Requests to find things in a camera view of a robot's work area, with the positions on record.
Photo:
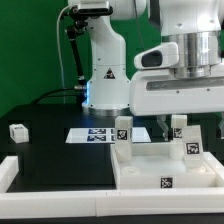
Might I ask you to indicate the white square table top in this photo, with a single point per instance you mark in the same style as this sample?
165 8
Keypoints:
152 167

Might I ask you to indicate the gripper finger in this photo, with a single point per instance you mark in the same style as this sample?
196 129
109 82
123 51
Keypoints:
161 120
221 126

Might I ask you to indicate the fiducial marker sheet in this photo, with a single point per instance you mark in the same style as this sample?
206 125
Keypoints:
103 135

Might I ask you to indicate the black camera on mount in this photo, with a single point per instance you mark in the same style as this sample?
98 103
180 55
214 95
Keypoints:
80 30

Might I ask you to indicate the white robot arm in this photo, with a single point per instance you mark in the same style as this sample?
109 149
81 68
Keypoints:
183 74

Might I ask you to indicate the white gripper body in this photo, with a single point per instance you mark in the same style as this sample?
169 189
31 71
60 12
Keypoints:
158 92

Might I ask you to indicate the white U-shaped fence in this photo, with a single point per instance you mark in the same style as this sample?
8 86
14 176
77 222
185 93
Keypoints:
94 203

